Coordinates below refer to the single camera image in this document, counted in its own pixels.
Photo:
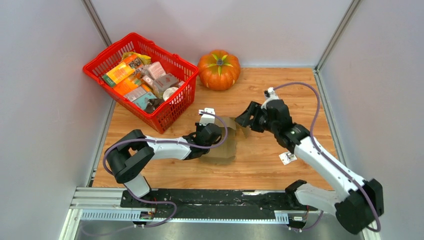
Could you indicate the red plastic shopping basket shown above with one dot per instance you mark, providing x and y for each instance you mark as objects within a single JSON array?
[{"x": 169, "y": 111}]

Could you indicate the teal box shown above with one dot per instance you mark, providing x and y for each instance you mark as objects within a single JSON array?
[{"x": 142, "y": 101}]

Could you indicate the yellow snack bag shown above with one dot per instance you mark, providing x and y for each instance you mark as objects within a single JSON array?
[{"x": 145, "y": 59}]

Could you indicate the orange pumpkin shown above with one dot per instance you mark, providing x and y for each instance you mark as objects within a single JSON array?
[{"x": 219, "y": 70}]

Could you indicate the grey pink box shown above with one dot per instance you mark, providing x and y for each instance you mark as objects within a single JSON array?
[{"x": 164, "y": 82}]

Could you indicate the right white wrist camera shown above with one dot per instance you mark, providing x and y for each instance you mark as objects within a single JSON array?
[{"x": 270, "y": 95}]

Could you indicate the white tape roll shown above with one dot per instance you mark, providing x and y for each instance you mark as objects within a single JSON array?
[{"x": 169, "y": 92}]

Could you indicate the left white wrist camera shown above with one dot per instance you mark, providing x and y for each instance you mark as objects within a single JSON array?
[{"x": 207, "y": 116}]

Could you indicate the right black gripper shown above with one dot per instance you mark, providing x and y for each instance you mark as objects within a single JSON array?
[{"x": 253, "y": 110}]

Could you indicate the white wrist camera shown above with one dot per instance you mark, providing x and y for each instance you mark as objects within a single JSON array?
[
  {"x": 270, "y": 95},
  {"x": 207, "y": 116}
]

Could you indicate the small white packet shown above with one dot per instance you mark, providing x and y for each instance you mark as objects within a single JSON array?
[{"x": 287, "y": 157}]

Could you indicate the brown cardboard box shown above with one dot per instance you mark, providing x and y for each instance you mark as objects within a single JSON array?
[{"x": 225, "y": 154}]

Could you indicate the orange snack box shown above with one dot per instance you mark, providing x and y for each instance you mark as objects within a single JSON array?
[{"x": 122, "y": 71}]

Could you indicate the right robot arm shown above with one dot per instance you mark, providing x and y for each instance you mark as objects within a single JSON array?
[{"x": 354, "y": 201}]

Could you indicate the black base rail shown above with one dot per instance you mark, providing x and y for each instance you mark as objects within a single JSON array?
[{"x": 215, "y": 203}]

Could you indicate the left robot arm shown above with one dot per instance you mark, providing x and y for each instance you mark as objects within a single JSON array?
[{"x": 128, "y": 157}]

